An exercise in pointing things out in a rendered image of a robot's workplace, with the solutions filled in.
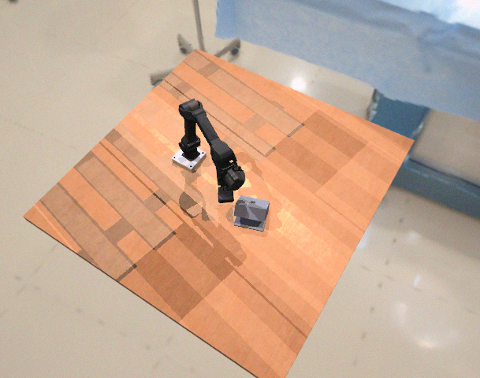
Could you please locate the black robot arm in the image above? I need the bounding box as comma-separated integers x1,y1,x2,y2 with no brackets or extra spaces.
178,98,246,191

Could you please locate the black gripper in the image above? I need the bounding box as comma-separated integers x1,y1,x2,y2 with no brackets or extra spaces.
217,174,234,203

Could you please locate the grey sloped panel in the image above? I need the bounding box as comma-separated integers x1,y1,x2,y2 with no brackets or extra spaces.
234,195,270,232

